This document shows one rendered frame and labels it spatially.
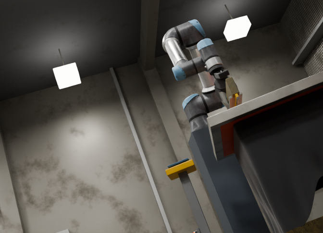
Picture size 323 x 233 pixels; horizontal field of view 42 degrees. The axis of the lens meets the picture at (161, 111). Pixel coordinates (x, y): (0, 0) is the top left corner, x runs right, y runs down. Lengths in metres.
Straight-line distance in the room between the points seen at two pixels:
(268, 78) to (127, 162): 3.82
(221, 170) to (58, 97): 7.50
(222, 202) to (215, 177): 0.14
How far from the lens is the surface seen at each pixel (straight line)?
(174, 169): 1.88
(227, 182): 2.30
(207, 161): 2.31
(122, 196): 8.70
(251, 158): 1.59
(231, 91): 1.68
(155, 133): 9.09
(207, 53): 1.97
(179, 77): 2.06
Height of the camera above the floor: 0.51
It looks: 21 degrees up
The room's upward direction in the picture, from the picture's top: 21 degrees counter-clockwise
